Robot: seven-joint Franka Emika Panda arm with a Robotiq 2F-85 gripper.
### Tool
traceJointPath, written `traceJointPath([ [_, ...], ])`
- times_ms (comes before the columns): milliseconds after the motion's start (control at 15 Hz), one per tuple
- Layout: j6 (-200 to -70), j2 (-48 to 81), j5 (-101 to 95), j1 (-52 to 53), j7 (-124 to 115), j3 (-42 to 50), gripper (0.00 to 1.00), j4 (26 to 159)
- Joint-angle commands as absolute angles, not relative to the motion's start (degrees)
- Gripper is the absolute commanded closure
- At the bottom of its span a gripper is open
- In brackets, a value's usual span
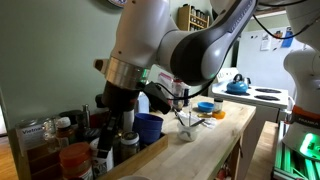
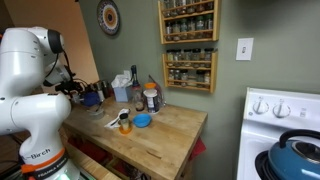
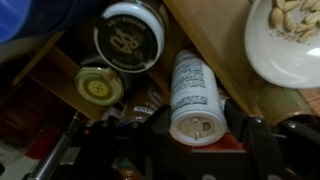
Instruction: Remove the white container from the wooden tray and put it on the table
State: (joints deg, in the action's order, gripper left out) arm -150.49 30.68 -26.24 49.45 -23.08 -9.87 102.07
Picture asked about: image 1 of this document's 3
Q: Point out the slim steel pepper mill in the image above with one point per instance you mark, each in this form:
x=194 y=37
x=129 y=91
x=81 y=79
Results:
x=86 y=115

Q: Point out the orange-lidded peanut butter jar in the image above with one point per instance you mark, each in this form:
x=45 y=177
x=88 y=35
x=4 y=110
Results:
x=75 y=160

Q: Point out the dark-lidded spice jar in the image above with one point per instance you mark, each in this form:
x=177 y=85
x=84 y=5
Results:
x=90 y=134

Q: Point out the blue paper sheet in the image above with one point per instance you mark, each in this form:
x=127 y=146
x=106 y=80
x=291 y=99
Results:
x=287 y=38

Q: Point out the white paper napkin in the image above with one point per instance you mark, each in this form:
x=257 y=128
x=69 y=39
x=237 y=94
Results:
x=208 y=123

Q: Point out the blue plastic cup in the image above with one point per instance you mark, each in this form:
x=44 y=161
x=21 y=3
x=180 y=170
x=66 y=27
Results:
x=148 y=120
x=148 y=135

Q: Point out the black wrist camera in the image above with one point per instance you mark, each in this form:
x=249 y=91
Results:
x=158 y=96

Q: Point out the small blue bowl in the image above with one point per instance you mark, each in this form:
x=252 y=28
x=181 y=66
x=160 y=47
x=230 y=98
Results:
x=205 y=107

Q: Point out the white-capped brown spice jar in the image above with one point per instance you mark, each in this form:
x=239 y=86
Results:
x=63 y=131

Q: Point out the decorative patterned wall plate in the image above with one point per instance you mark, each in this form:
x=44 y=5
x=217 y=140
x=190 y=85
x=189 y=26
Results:
x=118 y=2

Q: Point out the orange plastic lid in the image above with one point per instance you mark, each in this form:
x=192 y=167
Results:
x=218 y=115

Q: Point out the metal robot mounting frame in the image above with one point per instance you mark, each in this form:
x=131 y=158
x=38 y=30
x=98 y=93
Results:
x=283 y=166

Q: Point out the white paper sheet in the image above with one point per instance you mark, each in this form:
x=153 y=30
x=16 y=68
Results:
x=265 y=42

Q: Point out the clear plastic zip bag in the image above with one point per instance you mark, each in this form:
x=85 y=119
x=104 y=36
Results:
x=165 y=80

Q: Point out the clear plastic cup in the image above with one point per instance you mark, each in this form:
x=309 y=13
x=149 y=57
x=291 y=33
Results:
x=187 y=133

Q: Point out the blue kettle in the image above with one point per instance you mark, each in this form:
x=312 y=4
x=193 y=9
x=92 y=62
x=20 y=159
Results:
x=237 y=87

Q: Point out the thin metal utensil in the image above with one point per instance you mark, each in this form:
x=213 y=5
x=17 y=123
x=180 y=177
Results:
x=189 y=116

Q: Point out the orange fridge magnet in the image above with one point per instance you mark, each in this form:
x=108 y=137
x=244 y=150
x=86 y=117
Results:
x=278 y=34

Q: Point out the wooden tray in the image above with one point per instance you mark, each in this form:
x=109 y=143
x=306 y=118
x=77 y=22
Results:
x=143 y=156

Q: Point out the black-capped bottle with red label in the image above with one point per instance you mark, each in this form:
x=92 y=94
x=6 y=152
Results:
x=97 y=118

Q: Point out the clear glass jar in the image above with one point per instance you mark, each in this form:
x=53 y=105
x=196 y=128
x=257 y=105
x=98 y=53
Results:
x=50 y=128

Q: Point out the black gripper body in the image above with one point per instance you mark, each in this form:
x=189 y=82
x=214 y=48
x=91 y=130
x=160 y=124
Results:
x=120 y=98

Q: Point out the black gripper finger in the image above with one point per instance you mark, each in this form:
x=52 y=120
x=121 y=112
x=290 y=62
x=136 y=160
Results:
x=108 y=136

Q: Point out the white labelled box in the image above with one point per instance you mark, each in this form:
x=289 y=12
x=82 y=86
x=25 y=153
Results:
x=31 y=135

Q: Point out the white-lidded spice jar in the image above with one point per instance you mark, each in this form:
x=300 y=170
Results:
x=130 y=148

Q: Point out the white kitchen stove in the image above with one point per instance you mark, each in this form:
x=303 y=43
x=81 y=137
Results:
x=283 y=101

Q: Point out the tall glass jar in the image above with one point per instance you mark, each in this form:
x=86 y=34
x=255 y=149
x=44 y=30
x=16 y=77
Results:
x=178 y=90

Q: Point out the small black-lidded glass jar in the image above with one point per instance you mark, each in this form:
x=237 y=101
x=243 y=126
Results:
x=218 y=105

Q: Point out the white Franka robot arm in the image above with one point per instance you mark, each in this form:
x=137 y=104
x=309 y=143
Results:
x=143 y=33

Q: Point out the white refrigerator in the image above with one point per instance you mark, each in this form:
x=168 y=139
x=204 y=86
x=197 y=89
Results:
x=260 y=66

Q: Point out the wooden spice rack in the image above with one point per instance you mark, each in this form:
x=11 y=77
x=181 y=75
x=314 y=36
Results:
x=182 y=16

